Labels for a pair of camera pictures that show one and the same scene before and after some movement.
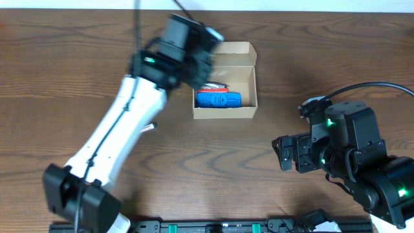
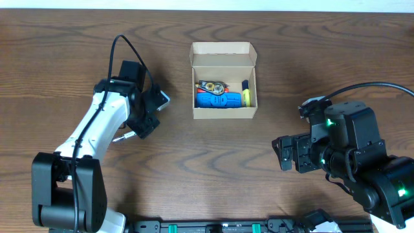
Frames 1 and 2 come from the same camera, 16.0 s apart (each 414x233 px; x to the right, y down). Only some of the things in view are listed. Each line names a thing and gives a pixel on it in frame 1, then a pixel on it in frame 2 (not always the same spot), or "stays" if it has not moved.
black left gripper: [204, 76] to [145, 125]
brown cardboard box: [234, 65] stays
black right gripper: [302, 144] stays
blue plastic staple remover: [218, 99] stays
